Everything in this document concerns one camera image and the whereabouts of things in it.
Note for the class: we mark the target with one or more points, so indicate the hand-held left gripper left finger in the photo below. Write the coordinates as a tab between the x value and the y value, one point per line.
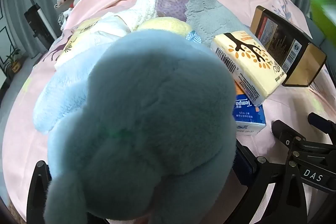
36	187

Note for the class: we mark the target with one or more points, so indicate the white and yellow fleece towel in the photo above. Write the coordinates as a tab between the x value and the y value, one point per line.
139	11

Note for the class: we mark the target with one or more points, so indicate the blue tissue pack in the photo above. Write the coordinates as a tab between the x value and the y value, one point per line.
249	113

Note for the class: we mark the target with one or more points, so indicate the pink printed bed sheet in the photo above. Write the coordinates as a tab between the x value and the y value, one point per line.
288	98

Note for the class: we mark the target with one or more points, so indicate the potted plant in yellow pot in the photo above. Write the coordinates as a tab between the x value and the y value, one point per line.
14	61

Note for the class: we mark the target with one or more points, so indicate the grey fluffy towel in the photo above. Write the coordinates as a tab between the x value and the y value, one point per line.
207	14

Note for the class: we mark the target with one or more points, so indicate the green storage bin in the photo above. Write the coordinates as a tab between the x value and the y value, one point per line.
326	14

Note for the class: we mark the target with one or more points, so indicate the pale blue fleece cloth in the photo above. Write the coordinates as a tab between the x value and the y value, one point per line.
60	98

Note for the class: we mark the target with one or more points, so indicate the yellow tree print tissue pack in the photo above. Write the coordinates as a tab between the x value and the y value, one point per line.
249	64

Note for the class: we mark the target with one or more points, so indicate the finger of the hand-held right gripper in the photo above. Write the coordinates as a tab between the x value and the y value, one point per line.
321	121
294	140

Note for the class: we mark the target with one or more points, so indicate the upright vacuum cleaner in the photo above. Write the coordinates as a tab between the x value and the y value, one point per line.
34	19

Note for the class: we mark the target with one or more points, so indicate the blue striped small cloth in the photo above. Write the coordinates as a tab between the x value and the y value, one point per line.
193	36

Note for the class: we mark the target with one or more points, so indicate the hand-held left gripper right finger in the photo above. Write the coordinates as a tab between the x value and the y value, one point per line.
242	166

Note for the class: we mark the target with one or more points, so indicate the black and gold tin box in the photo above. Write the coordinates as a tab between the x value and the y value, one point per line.
283	40

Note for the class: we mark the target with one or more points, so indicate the light blue plush toy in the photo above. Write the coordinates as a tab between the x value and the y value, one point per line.
147	121

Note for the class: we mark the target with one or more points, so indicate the yellow leaf print tissue pack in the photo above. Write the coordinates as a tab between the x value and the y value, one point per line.
71	45

